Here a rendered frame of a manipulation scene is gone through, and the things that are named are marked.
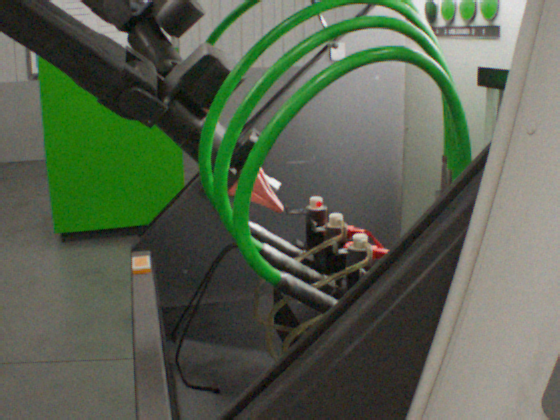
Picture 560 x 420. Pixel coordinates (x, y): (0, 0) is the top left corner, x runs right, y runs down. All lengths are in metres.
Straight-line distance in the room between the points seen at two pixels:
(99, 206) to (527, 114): 3.79
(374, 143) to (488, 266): 0.74
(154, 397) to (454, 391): 0.34
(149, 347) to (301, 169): 0.50
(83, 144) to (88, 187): 0.30
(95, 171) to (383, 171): 3.06
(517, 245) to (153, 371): 0.46
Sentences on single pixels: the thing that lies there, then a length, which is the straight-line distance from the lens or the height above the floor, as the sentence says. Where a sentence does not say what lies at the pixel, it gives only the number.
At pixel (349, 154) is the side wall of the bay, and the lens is 1.12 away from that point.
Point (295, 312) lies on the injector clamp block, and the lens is 0.76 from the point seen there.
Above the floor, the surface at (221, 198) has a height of 1.17.
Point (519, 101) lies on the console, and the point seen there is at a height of 1.28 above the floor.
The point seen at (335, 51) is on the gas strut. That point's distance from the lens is 1.08.
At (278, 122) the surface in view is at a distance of 0.49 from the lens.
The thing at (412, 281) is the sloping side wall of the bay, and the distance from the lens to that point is 0.45.
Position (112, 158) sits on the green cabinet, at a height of 0.58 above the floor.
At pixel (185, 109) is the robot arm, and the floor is 1.24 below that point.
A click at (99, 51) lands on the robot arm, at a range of 0.69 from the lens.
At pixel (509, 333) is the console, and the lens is 0.40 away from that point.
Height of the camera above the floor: 1.32
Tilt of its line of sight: 16 degrees down
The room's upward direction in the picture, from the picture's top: 1 degrees counter-clockwise
